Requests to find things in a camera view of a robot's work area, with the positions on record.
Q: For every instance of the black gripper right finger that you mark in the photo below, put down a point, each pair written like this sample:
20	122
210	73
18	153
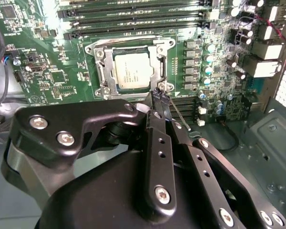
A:
228	190

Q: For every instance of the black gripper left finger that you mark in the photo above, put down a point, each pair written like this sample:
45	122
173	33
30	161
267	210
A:
50	133

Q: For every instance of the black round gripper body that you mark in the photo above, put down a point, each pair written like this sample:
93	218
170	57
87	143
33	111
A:
97	195

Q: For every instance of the metal socket cover frame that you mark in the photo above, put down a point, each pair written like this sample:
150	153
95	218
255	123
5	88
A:
109	71

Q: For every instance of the silver topped CPU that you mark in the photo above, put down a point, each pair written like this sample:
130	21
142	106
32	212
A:
133	71

